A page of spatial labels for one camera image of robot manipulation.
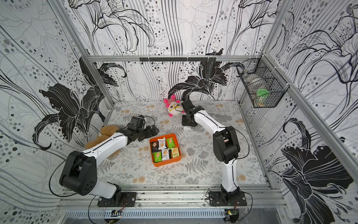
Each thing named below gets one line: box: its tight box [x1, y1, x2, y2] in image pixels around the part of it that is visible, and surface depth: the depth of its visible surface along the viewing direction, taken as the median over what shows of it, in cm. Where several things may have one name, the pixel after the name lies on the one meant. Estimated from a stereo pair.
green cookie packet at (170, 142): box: [165, 137, 177, 149], surface depth 95 cm
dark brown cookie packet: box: [151, 140, 160, 153], surface depth 92 cm
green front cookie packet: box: [152, 151, 163, 163], surface depth 88 cm
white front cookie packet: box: [161, 148, 170, 161], surface depth 88 cm
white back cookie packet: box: [157, 136, 167, 150], surface depth 92 cm
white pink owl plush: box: [163, 94, 186, 118], surface depth 110 cm
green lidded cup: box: [256, 88, 270, 104], surface depth 81 cm
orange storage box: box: [149, 133, 182, 168], surface depth 88 cm
